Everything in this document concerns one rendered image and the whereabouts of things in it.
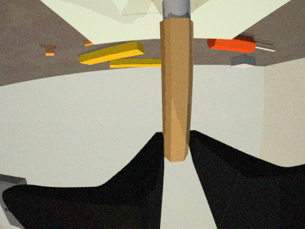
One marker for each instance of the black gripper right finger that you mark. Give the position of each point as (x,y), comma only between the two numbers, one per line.
(244,192)

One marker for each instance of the orange cube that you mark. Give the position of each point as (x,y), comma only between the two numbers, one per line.
(49,50)

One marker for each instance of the orange-handled awl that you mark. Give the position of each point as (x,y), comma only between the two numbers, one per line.
(242,44)

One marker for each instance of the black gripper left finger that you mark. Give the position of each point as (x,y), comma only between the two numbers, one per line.
(131,199)

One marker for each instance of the orange long thin bar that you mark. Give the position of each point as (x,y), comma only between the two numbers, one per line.
(87,43)

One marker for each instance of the awl with yellow-brown wooden handle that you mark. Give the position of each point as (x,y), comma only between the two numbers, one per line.
(176,54)

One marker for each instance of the yellow flat bar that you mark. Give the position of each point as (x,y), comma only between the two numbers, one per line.
(114,52)
(146,62)

